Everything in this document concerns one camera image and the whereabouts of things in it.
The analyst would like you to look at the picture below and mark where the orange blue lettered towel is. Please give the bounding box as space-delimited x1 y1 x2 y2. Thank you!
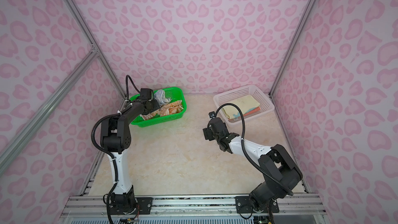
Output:
154 89 172 107

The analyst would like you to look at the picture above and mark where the pale yellow teal towel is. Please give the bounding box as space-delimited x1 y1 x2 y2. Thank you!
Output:
222 95 260 120

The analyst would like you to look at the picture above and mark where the red brown bear towel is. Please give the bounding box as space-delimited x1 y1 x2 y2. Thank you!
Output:
230 107 261 121

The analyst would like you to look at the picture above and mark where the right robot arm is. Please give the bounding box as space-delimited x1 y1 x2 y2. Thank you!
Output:
203 117 303 213

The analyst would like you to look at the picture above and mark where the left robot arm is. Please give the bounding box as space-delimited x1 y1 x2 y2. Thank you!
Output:
100 97 160 213

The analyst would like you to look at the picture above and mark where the peach patterned towel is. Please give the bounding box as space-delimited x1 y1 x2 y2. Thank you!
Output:
141 100 184 120

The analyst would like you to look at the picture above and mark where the white plastic basket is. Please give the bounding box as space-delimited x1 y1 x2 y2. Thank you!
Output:
213 85 275 121

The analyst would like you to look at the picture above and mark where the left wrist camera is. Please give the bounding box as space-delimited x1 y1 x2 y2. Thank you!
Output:
139 88 154 101

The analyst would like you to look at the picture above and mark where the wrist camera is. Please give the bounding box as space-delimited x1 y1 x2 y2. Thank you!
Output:
139 88 154 101
208 112 217 119

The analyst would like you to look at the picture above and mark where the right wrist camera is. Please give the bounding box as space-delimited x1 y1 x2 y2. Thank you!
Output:
208 112 217 119

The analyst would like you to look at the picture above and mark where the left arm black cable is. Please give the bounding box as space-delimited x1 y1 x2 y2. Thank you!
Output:
91 74 141 224

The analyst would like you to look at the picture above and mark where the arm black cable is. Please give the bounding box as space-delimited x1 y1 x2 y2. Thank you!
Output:
214 103 294 197
91 74 141 224

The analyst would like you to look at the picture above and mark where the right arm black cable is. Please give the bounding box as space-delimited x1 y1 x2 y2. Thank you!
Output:
214 103 294 197

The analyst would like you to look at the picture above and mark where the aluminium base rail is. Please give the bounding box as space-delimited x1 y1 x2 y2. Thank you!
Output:
58 194 330 224

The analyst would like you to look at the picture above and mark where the aluminium frame post left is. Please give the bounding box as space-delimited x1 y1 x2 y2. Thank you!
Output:
63 0 126 98

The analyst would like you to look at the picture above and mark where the aluminium frame post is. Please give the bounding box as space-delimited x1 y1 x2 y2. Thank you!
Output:
268 0 319 99
63 0 126 98

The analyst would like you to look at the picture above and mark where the aluminium diagonal frame bar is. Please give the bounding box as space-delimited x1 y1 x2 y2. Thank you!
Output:
1 49 97 175

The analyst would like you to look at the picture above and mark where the aluminium frame post right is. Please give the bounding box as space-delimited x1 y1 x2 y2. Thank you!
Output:
268 0 319 99

